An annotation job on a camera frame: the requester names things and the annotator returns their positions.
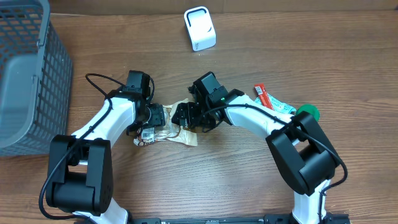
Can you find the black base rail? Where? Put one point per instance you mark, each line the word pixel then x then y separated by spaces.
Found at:
pixel 211 221

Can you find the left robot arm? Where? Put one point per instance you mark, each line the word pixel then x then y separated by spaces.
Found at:
pixel 79 181

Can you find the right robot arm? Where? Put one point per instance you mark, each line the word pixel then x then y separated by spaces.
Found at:
pixel 301 151

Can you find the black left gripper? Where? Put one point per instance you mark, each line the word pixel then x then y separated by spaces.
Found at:
pixel 157 115

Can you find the white barcode scanner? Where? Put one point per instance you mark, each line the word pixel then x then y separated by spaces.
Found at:
pixel 200 28

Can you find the green lid glass jar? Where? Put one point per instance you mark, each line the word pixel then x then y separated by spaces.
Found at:
pixel 311 109

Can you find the teal wipes packet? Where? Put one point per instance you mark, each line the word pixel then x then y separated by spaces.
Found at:
pixel 280 106

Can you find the white brown snack wrapper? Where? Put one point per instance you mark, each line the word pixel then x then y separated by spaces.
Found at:
pixel 168 131

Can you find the red white snack bar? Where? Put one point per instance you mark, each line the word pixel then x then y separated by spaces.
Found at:
pixel 263 96

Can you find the grey plastic mesh basket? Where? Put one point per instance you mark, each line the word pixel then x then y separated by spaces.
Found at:
pixel 36 79

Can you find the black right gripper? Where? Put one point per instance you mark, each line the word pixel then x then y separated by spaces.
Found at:
pixel 193 108

